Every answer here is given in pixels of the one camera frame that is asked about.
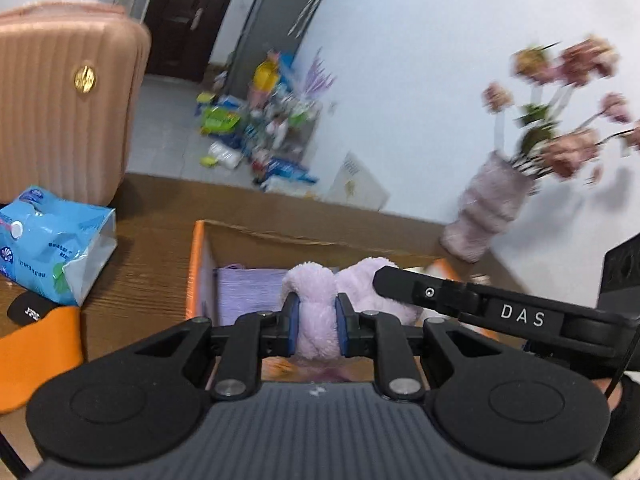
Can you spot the pink ribbed vase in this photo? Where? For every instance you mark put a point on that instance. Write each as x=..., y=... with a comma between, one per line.
x=485, y=210

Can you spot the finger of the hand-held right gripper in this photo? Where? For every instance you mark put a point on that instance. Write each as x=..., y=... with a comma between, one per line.
x=415, y=287

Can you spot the dark wooden door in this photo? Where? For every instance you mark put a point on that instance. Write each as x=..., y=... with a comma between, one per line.
x=185, y=20

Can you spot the person's right forearm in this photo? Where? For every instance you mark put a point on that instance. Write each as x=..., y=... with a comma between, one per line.
x=625, y=410

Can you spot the yellow bag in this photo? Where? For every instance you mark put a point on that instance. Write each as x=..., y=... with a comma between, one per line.
x=265, y=75

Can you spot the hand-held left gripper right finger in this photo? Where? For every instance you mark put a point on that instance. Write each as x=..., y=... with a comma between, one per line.
x=342, y=325

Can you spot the purple knit pouch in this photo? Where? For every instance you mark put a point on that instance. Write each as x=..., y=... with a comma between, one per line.
x=250, y=290

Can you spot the orange cardboard box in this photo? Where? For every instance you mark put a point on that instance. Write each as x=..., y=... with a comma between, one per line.
x=200, y=270

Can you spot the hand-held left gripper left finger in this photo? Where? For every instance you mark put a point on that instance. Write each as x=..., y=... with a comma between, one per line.
x=292, y=325

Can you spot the white card board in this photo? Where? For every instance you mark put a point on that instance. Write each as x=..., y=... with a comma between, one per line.
x=357, y=182

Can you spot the dried pink roses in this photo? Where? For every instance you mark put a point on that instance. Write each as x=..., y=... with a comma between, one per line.
x=570, y=150

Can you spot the purple feather decoration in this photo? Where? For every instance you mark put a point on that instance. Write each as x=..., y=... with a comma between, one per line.
x=317, y=77

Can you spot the grey fridge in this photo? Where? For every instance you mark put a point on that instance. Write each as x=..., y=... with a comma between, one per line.
x=270, y=25

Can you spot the blue tissue pack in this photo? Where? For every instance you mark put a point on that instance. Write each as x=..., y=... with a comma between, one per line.
x=45, y=245

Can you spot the pink ribbed suitcase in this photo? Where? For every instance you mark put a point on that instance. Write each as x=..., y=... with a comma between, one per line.
x=55, y=110

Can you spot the clear folded umbrella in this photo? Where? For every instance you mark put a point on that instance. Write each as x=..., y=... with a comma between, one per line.
x=310, y=5

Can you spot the pile of household packets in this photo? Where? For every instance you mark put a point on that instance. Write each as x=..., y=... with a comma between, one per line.
x=260, y=135

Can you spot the lavender plush headband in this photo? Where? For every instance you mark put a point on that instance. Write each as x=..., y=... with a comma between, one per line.
x=315, y=285

